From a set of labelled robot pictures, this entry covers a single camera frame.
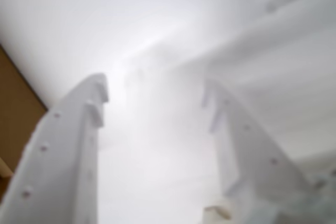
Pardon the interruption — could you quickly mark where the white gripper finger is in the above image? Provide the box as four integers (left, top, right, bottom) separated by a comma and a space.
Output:
0, 72, 110, 224
201, 78, 316, 206

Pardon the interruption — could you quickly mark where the brown cardboard box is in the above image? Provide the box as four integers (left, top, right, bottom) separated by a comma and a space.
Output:
0, 43, 49, 183

